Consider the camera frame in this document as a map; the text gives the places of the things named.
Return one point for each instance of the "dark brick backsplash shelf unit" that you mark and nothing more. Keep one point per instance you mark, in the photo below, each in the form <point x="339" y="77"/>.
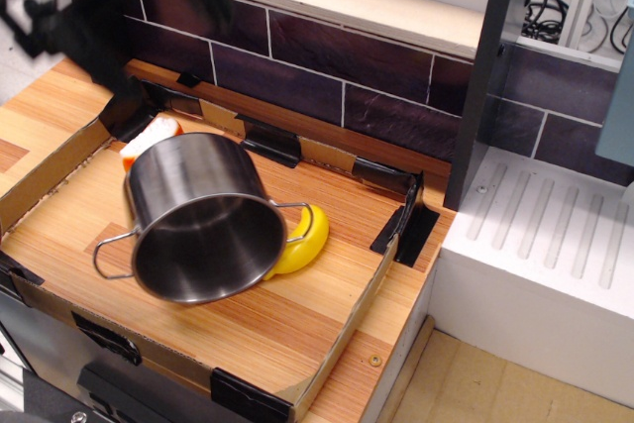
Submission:
<point x="408" y="83"/>

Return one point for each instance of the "stainless steel pot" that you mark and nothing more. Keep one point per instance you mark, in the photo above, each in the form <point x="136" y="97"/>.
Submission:
<point x="204" y="226"/>

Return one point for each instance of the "cardboard fence with black tape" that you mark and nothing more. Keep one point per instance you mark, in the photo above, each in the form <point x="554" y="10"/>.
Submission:
<point x="305" y="337"/>

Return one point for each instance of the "orange salmon sushi toy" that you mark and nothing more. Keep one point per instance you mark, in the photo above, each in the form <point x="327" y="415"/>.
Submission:
<point x="160" y="128"/>

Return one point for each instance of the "brass screw in table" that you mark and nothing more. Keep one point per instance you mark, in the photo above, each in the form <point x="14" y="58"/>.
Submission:
<point x="375" y="361"/>

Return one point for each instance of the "white toy sink drainboard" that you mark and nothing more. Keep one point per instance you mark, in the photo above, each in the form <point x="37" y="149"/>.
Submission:
<point x="537" y="268"/>

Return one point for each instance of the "yellow toy banana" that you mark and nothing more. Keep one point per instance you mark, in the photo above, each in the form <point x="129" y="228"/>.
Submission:
<point x="305" y="242"/>

